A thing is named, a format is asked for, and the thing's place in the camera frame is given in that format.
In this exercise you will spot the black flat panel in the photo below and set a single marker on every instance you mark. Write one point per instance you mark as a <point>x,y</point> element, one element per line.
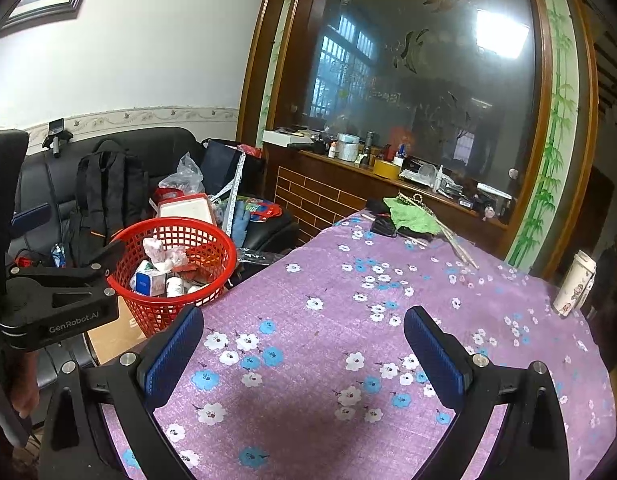
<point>6,185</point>

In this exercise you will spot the dark blue bag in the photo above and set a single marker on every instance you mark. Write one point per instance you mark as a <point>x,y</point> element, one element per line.
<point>221,165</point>

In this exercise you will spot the person's left hand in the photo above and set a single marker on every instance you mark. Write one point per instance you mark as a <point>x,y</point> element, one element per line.
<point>27,385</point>

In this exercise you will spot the clear plastic bag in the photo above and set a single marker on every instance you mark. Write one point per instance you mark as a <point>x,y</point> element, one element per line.
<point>183,175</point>

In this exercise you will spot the red plastic basket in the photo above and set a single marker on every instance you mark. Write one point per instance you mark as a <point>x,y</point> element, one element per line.
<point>198,240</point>

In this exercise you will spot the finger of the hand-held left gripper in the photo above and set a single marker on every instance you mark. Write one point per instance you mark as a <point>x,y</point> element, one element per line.
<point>108,260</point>
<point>31,219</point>

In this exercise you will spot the black phone holder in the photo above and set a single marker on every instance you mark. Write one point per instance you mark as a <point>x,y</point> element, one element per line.
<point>56,127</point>

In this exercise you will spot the cardboard box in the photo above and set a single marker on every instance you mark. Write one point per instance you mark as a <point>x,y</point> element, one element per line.
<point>113,335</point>

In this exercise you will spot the white bottle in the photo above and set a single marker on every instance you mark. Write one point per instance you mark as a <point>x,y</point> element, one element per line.
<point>175,287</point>

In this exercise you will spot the green cloth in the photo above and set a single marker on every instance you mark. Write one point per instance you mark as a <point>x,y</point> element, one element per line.
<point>413,217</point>

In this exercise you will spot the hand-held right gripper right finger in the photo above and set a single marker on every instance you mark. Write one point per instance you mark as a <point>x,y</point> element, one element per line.
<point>433,355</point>

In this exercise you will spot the metal rods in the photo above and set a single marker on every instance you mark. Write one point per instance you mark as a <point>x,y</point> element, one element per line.
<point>458,250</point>

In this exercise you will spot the black case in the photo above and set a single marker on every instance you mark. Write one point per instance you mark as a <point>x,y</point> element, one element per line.
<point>386,227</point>

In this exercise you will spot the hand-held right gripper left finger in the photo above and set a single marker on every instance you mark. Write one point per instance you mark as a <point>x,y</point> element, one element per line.
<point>176,355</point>

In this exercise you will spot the colourful printed bag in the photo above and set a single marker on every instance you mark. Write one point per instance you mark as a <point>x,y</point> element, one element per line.
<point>261,210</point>

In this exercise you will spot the yellow tape roll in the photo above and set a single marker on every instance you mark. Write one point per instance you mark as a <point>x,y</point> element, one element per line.
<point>386,167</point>

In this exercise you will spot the white plastic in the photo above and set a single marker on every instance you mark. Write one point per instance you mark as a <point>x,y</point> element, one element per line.
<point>163,257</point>

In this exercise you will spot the wooden cabinet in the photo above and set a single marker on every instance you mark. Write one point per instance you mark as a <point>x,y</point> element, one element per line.
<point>313,195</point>

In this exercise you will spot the purple floral tablecloth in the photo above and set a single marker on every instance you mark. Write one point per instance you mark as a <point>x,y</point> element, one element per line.
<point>313,360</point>

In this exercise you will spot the white cartoon print cup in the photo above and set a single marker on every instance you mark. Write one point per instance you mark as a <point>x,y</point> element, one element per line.
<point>573,285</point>

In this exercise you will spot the black backpack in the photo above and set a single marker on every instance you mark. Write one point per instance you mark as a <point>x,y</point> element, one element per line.
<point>108,195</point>

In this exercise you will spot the white flat box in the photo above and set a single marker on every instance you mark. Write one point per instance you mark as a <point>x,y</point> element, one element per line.
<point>283,136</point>

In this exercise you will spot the white measuring strip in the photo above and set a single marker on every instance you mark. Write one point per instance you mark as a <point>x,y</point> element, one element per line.
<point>234,195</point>

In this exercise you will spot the black sofa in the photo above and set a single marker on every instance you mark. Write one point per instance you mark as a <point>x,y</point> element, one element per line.
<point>153,145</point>

